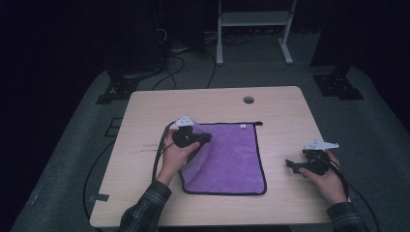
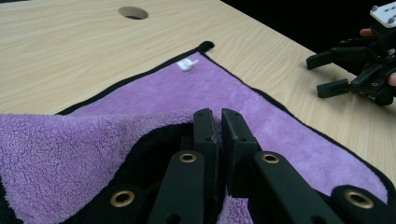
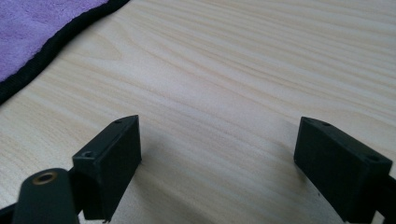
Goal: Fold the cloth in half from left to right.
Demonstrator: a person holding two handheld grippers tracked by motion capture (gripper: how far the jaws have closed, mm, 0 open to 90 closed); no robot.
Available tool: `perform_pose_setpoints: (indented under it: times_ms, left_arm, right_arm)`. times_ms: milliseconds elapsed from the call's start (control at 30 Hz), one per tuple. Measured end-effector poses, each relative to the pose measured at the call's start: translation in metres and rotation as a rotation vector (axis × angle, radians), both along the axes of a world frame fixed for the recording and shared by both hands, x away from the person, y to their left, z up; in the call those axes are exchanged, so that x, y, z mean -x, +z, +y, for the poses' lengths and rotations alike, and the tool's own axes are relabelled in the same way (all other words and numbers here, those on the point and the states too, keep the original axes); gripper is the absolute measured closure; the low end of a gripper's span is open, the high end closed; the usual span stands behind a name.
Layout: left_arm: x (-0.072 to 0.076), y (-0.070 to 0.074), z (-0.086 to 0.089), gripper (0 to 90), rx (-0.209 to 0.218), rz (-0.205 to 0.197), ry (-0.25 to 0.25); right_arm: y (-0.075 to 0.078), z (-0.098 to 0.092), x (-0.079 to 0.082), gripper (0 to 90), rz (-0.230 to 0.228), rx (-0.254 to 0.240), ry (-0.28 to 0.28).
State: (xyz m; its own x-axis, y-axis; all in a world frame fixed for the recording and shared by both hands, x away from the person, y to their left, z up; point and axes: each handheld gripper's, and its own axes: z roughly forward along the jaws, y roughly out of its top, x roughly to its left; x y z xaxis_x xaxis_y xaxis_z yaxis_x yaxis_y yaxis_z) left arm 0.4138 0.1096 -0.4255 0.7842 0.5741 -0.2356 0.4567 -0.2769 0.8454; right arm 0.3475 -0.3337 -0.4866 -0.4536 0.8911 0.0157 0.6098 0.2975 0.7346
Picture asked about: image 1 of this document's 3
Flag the right hand-held gripper cable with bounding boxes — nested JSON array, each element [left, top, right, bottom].
[[320, 157, 384, 232]]

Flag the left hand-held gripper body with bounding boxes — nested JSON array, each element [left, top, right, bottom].
[[171, 115, 205, 150]]

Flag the purple microfiber cloth black trim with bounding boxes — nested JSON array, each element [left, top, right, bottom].
[[178, 120, 268, 197]]

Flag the person's left hand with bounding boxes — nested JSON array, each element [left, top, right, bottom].
[[156, 128, 202, 187]]

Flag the white metal stand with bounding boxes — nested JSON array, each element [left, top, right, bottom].
[[216, 0, 299, 67]]

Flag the hand-held gripper cable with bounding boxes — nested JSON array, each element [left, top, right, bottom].
[[151, 121, 177, 184], [320, 157, 384, 232]]

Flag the black stand base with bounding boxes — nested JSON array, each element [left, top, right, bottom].
[[311, 64, 366, 102], [95, 64, 162, 105]]

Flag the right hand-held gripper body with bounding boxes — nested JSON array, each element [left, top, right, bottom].
[[298, 139, 340, 177]]

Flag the left hand-held gripper cable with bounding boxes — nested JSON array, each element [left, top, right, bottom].
[[151, 121, 177, 184]]

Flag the black floor cables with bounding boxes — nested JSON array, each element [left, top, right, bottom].
[[151, 47, 218, 92]]

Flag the black floor cable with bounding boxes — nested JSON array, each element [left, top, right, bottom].
[[82, 139, 117, 220]]

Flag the grey tape strip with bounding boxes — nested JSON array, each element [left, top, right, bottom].
[[88, 192, 110, 204]]

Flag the person's right hand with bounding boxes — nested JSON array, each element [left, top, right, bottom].
[[298, 151, 349, 206]]

